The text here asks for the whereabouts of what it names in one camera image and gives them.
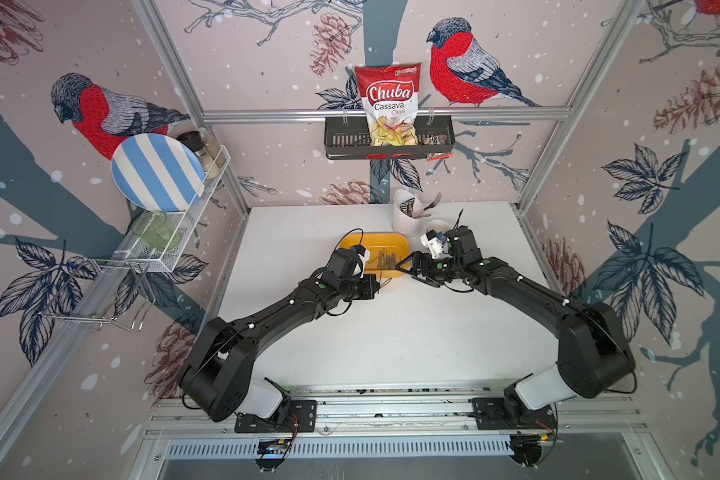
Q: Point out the blue white striped plate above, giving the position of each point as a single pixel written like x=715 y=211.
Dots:
x=158 y=173

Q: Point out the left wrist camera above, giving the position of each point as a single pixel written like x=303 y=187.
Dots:
x=363 y=255

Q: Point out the clear wire dish rack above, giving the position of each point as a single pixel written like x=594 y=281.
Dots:
x=153 y=257

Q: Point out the purple mug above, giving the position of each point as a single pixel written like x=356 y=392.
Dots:
x=438 y=226

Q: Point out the red Chuba chips bag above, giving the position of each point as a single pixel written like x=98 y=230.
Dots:
x=389 y=97

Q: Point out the black wall basket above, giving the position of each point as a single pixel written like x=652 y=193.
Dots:
x=349 y=139

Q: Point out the white cutlery holder cup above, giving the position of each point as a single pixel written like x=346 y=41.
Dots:
x=405 y=213

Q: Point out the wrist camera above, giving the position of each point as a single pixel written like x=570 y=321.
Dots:
x=437 y=245
x=363 y=255

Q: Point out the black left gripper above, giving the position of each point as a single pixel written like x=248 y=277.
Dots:
x=370 y=290

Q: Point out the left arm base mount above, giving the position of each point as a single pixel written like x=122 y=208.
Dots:
x=291 y=416

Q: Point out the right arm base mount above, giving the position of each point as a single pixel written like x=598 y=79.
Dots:
x=494 y=413

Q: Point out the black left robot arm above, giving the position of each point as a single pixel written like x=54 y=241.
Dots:
x=218 y=373

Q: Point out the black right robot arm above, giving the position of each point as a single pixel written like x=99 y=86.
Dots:
x=592 y=354

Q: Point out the yellow plastic storage box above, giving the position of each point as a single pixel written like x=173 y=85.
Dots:
x=375 y=241

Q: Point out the green glass bowl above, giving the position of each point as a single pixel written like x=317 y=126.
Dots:
x=156 y=230

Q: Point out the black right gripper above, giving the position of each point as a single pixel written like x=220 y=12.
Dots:
x=416 y=258

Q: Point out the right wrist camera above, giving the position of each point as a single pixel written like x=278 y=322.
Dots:
x=437 y=245

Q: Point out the dark lid spice jar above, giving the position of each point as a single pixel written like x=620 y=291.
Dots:
x=193 y=140

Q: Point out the metal fork in cup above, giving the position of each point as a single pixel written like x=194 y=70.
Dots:
x=425 y=212

